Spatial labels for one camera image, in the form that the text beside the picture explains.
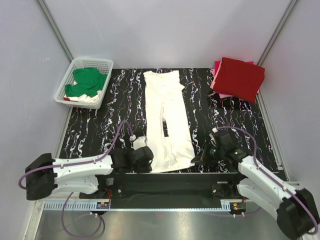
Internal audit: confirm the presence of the green t shirt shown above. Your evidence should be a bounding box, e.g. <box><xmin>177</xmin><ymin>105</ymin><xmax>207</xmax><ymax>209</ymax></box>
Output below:
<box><xmin>64</xmin><ymin>67</ymin><xmax>108</xmax><ymax>97</ymax></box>

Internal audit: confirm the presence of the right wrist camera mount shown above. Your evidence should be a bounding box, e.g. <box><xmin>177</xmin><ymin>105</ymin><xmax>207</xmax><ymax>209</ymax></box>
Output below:
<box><xmin>209</xmin><ymin>127</ymin><xmax>218</xmax><ymax>141</ymax></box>

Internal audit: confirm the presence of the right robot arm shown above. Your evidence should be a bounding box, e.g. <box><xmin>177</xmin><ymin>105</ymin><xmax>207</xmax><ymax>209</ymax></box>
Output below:
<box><xmin>191</xmin><ymin>131</ymin><xmax>320</xmax><ymax>240</ymax></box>

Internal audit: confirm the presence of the folded red t shirt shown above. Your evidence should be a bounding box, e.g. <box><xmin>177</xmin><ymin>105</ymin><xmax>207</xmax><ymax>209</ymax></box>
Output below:
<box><xmin>214</xmin><ymin>56</ymin><xmax>266</xmax><ymax>104</ymax></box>

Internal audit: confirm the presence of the slotted cable duct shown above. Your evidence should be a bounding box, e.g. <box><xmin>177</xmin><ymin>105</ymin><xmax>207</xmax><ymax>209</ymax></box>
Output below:
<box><xmin>44</xmin><ymin>200</ymin><xmax>231</xmax><ymax>212</ymax></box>

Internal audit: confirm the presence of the aluminium frame post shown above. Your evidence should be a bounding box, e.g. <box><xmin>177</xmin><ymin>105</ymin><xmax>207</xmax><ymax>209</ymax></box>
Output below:
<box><xmin>257</xmin><ymin>0</ymin><xmax>300</xmax><ymax>67</ymax></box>
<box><xmin>35</xmin><ymin>0</ymin><xmax>74</xmax><ymax>62</ymax></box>

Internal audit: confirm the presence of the red white garment in basket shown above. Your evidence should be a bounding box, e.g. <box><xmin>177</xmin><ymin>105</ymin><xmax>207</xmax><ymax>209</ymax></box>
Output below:
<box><xmin>63</xmin><ymin>90</ymin><xmax>102</xmax><ymax>103</ymax></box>

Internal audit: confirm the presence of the left aluminium frame post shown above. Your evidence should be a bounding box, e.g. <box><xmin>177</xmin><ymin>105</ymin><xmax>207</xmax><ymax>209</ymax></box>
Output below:
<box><xmin>35</xmin><ymin>0</ymin><xmax>74</xmax><ymax>62</ymax></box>

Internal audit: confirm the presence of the white t shirt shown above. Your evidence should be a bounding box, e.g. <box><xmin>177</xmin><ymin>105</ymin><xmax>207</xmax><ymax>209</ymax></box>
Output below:
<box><xmin>143</xmin><ymin>70</ymin><xmax>195</xmax><ymax>173</ymax></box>

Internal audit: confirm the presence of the right aluminium frame post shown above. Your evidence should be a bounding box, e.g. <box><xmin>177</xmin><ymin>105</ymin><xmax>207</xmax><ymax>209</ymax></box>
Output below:
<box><xmin>257</xmin><ymin>0</ymin><xmax>300</xmax><ymax>67</ymax></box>

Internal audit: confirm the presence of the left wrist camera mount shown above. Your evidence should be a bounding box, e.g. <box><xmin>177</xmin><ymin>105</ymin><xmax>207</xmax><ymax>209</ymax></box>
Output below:
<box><xmin>129</xmin><ymin>135</ymin><xmax>147</xmax><ymax>150</ymax></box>

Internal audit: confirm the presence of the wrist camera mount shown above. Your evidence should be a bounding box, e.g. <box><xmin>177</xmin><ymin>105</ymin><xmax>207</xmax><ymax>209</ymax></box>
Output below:
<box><xmin>129</xmin><ymin>135</ymin><xmax>147</xmax><ymax>150</ymax></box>
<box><xmin>209</xmin><ymin>127</ymin><xmax>218</xmax><ymax>141</ymax></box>

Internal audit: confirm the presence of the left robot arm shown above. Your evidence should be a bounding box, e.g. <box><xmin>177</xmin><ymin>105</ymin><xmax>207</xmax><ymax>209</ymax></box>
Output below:
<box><xmin>20</xmin><ymin>146</ymin><xmax>154</xmax><ymax>201</ymax></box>

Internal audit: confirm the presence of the white plastic basket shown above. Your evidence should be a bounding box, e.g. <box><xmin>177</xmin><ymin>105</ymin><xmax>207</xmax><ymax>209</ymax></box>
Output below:
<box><xmin>54</xmin><ymin>57</ymin><xmax>114</xmax><ymax>110</ymax></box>

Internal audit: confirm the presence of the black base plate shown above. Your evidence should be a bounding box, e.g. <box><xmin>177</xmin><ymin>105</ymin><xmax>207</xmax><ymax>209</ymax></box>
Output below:
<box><xmin>79</xmin><ymin>172</ymin><xmax>243</xmax><ymax>206</ymax></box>

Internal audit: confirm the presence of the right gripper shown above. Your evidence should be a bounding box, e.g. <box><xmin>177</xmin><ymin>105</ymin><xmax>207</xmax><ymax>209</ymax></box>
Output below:
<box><xmin>191</xmin><ymin>140</ymin><xmax>225</xmax><ymax>167</ymax></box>

